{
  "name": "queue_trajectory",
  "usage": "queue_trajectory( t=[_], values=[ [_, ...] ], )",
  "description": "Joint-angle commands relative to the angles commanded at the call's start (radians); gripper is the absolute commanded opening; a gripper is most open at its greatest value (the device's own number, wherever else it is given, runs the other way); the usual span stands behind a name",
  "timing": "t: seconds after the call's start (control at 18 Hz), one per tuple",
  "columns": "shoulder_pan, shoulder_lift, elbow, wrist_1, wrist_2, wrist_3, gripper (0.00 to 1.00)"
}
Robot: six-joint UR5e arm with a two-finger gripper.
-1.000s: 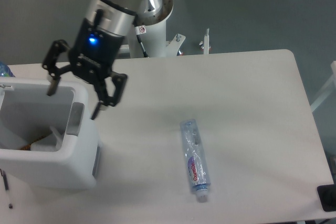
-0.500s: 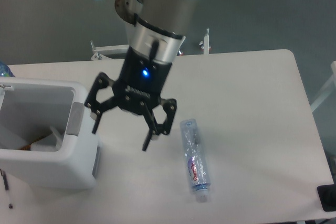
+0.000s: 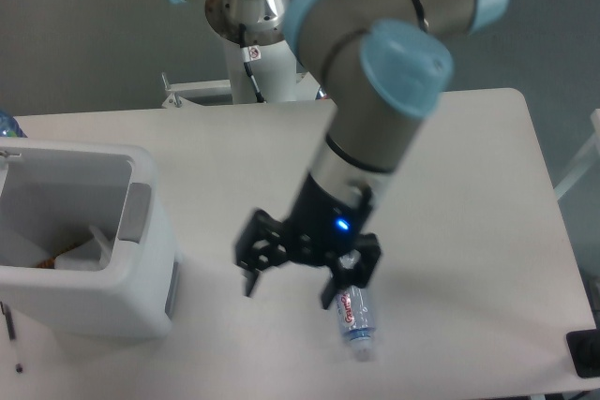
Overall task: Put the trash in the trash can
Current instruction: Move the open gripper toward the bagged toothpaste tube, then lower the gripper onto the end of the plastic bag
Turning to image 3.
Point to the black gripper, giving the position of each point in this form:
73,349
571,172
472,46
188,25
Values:
319,224

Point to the clear plastic water bottle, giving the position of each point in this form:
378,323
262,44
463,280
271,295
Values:
356,322

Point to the white paper tissue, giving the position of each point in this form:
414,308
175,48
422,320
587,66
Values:
92,256

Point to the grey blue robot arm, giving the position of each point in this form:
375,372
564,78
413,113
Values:
384,64

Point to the colourful trash in bin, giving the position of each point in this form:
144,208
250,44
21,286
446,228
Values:
49,263

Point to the white trash can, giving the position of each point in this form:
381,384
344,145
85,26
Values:
51,192

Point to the black device at table edge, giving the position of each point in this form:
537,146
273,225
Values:
584,349

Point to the black pen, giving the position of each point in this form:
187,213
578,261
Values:
12,336

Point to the blue bottle at left edge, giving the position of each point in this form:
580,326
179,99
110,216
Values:
9,126

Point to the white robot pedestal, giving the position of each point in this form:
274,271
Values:
260,64

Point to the white frame at right edge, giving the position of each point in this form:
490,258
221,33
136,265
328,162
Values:
581,162

